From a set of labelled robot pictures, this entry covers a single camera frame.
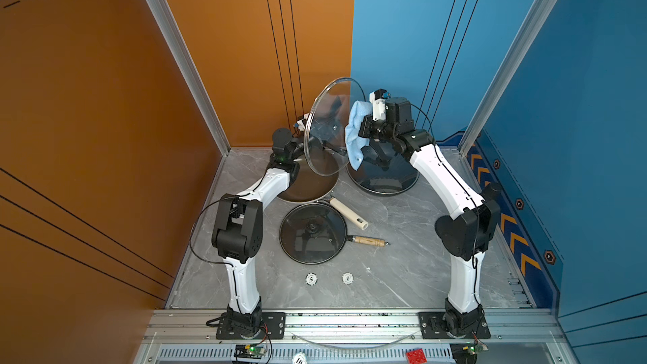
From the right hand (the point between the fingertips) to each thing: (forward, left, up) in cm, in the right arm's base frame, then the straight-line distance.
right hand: (357, 121), depth 83 cm
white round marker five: (-40, +16, -34) cm, 55 cm away
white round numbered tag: (-61, +17, -27) cm, 69 cm away
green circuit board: (-59, +33, -35) cm, 76 cm away
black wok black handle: (+1, -13, -25) cm, 28 cm away
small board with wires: (-58, -32, -33) cm, 74 cm away
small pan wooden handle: (-24, +15, -32) cm, 43 cm away
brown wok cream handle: (-18, +12, -6) cm, 23 cm away
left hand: (-5, +6, +6) cm, 10 cm away
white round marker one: (-40, +3, -34) cm, 52 cm away
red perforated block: (-60, -15, -33) cm, 70 cm away
